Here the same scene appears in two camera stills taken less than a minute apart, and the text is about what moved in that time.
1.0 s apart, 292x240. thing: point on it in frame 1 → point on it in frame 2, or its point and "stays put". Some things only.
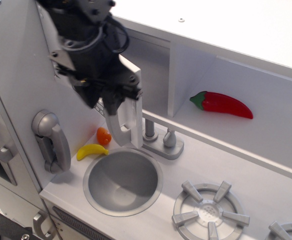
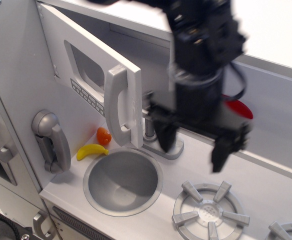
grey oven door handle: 38,219 stays put
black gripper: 93,59 → 198,101
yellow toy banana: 90,149 stays put
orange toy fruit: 103,136 stays put
